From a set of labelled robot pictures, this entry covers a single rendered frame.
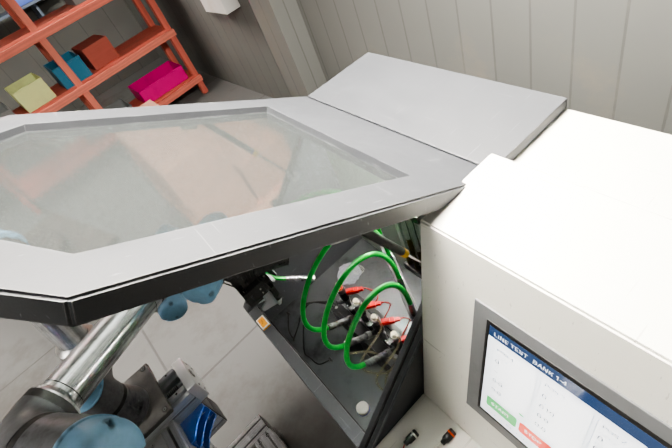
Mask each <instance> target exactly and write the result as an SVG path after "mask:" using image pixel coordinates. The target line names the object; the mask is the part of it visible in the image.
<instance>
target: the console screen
mask: <svg viewBox="0 0 672 448"><path fill-rule="evenodd" d="M466 403H467V404H468V405H469V406H470V407H471V408H473V409H474V410H475V411H476V412H477V413H478V414H479V415H481V416H482V417H483V418H484V419H485V420H486V421H487V422H489V423H490V424H491V425H492V426H493V427H494V428H495V429H497V430H498V431H499V432H500V433H501V434H502V435H503V436H504V437H506V438H507V439H508V440H509V441H510V442H511V443H512V444H514V445H515V446H516V447H517V448H672V427H671V426H670V425H668V424H667V423H665V422H664V421H662V420H661V419H659V418H658V417H656V416H655V415H653V414H652V413H650V412H649V411H647V410H645V409H644V408H642V407H641V406H639V405H638V404H636V403H635V402H633V401H632V400H630V399H629V398H627V397H626V396H624V395H623V394H621V393H620V392H618V391H617V390H615V389H614V388H612V387H611V386H609V385H608V384H606V383H604V382H603V381H601V380H600V379H598V378H597V377H595V376H594V375H592V374H591V373H589V372H588V371H586V370H585V369H583V368H582V367H580V366H579V365H577V364H576V363H574V362H573V361H571V360H570V359H568V358H567V357H565V356H564V355H562V354H560V353H559V352H557V351H556V350H554V349H553V348H551V347H550V346H548V345H547V344H545V343H544V342H542V341H541V340H539V339H538V338H536V337H535V336H533V335H532V334H530V333H529V332H527V331H526V330H524V329H523V328H521V327H520V326H518V325H516V324H515V323H513V322H512V321H510V320H509V319H507V318H506V317H504V316H503V315H501V314H500V313H498V312H497V311H495V310H494V309H492V308H491V307H489V306H488V305H486V304H485V303H483V302H482V301H480V300H479V299H477V298H475V303H474V315H473V327H472V339H471V351H470V364H469V376H468V388H467V400H466Z"/></svg>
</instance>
